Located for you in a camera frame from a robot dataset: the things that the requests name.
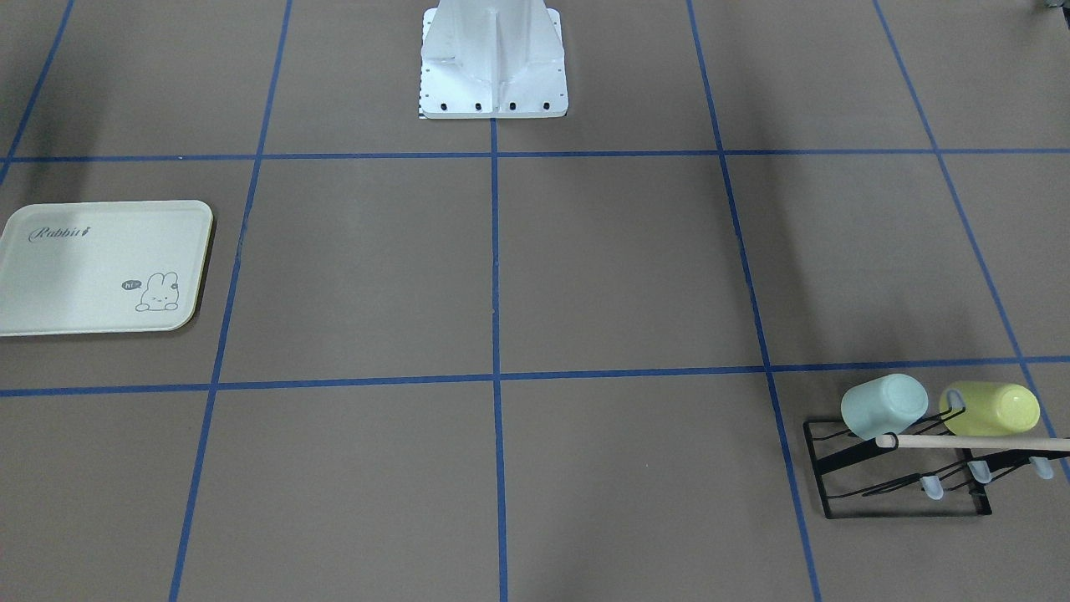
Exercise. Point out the light green cup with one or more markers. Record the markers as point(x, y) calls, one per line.
point(887, 405)

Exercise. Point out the cream rabbit tray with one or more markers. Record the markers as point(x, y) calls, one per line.
point(102, 267)

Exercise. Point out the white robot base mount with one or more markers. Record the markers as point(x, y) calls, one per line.
point(492, 60)

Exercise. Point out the black wire cup rack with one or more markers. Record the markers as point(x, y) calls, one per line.
point(923, 472)

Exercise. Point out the yellow cup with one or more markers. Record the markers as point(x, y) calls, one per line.
point(983, 408)

